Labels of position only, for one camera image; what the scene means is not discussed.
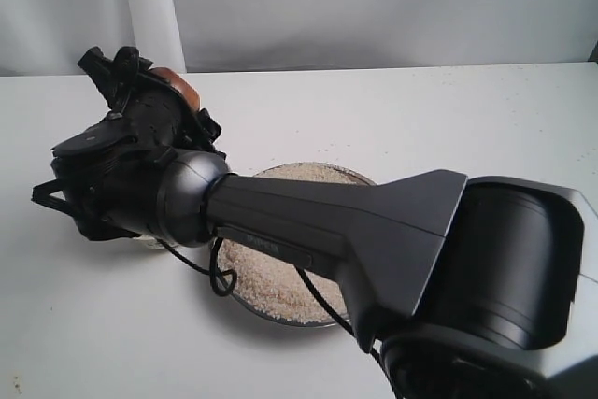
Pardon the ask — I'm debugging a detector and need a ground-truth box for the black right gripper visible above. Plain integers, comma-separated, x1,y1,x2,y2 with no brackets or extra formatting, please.
50,46,224,243

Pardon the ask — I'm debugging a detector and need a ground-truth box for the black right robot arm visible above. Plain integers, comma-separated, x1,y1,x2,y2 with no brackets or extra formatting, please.
32,47,597,398

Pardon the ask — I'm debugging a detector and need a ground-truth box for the large steel round plate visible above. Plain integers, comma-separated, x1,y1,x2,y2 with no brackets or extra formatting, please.
231,161,377,327

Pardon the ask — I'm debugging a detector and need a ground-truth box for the rice heap in steel plate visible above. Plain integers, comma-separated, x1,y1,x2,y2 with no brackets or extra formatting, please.
218,163,359,323

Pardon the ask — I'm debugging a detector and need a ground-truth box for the small cream ceramic bowl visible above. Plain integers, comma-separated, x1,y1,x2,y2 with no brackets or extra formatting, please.
133,235,178,250

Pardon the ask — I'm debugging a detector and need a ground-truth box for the brown wooden cup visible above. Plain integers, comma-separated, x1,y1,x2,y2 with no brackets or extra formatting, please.
150,67,201,111

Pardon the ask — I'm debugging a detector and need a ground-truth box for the white backdrop curtain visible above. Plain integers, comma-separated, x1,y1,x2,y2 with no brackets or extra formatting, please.
1,0,597,76

